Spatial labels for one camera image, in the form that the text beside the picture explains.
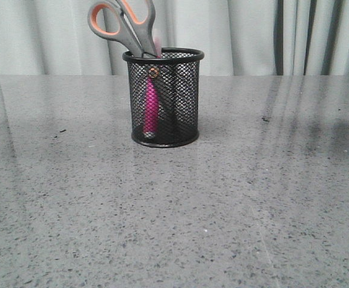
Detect pink highlighter pen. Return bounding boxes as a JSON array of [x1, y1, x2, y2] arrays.
[[142, 28, 164, 140]]

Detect grey orange scissors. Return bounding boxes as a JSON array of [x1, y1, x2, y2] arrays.
[[86, 0, 175, 127]]

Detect black mesh pen bin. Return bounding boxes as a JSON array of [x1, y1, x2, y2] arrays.
[[123, 47, 204, 148]]

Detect grey curtain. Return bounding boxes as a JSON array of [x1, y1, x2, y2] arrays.
[[0, 1, 349, 76]]

